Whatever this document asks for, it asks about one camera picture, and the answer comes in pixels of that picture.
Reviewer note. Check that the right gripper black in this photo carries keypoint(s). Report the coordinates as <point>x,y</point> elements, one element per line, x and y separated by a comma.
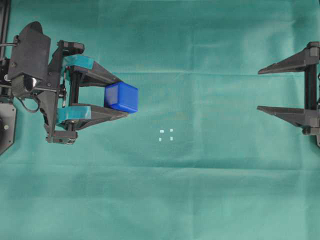
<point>309,116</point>

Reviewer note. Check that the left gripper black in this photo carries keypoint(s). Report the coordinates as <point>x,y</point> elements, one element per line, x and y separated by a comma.
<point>86,73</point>

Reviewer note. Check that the blue block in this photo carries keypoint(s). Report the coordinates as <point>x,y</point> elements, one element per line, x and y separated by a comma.
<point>122,97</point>

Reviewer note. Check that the green table cloth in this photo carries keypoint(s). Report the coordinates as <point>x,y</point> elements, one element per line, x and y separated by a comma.
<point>231,172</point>

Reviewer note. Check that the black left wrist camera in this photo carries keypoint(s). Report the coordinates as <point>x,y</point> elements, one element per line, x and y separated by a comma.
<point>28,65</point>

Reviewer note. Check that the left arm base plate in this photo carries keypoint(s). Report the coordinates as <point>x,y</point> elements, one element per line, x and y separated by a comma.
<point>8,117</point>

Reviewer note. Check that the black frame rail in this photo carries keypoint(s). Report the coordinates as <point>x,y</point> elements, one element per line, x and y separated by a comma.
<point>5,9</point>

